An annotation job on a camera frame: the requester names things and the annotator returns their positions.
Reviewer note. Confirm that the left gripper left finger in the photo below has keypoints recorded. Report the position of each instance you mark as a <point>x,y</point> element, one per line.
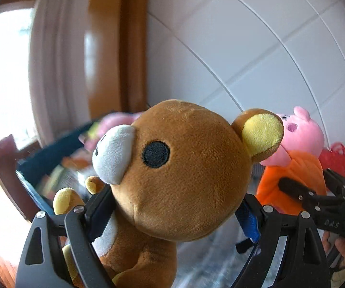
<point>42,263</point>

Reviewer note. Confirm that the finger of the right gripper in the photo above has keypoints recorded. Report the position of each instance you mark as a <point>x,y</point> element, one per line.
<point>298,197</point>

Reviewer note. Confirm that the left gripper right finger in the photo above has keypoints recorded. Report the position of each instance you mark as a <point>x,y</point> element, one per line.
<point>288,245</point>

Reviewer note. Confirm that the pink pig plush orange dress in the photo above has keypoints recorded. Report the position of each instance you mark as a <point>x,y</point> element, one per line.
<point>297,158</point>

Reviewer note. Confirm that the brown teddy bear plush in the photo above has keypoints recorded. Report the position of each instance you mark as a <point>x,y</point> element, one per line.
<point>177,173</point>

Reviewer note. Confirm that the right hand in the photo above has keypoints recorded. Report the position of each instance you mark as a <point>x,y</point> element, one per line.
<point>340,246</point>

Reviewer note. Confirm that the red plastic toy case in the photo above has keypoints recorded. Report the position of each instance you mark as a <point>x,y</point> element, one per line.
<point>333,158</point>

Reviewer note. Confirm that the blue plastic crate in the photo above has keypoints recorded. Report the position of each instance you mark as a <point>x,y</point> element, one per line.
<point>32,169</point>

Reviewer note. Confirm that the white curtain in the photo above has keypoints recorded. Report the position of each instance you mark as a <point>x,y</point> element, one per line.
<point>57,78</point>

